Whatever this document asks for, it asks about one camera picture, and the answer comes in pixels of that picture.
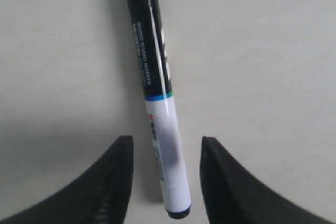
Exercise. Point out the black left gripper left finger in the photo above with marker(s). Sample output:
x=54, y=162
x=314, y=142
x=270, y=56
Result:
x=101, y=194

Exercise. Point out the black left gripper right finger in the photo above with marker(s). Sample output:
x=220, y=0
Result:
x=231, y=194

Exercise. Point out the black and white whiteboard marker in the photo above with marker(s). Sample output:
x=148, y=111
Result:
x=160, y=106

